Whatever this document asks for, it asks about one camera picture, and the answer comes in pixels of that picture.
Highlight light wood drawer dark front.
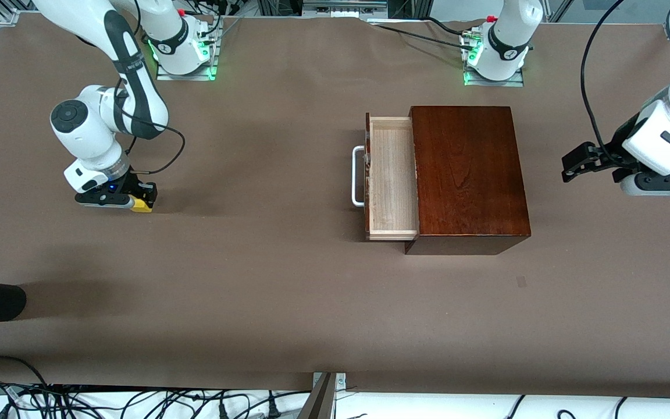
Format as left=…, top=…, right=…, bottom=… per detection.
left=365, top=112, right=419, bottom=242

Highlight silver metal drawer handle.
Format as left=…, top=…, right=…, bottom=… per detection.
left=351, top=145, right=366, bottom=208

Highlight dark brown wooden cabinet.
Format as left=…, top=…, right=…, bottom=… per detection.
left=405, top=105, right=532, bottom=255

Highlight brown table cover sheet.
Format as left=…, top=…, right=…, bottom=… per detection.
left=0, top=10, right=670, bottom=401

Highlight metal rack shelf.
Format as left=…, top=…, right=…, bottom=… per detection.
left=302, top=0, right=388, bottom=17

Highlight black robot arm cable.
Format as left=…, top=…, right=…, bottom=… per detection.
left=580, top=0, right=626, bottom=161
left=113, top=76, right=187, bottom=175

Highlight short black table cable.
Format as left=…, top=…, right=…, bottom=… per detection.
left=422, top=16, right=472, bottom=38

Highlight long black table cable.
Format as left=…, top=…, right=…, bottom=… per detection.
left=370, top=22, right=475, bottom=52

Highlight tangled black floor cables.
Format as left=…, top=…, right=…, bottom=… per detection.
left=0, top=378, right=312, bottom=419

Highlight grey metal camera post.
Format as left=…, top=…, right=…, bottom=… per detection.
left=296, top=371, right=347, bottom=419

